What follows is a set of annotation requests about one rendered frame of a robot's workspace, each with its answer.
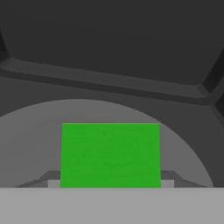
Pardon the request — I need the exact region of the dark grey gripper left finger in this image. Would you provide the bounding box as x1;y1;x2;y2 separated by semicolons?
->
15;170;61;189

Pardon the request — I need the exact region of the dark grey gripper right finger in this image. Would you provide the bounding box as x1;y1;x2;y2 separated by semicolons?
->
160;170;210;189

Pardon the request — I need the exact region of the green sponge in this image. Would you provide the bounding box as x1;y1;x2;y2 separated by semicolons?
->
59;122;162;189

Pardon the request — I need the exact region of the grey round microwave turntable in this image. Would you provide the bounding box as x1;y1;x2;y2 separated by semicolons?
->
0;98;214;189

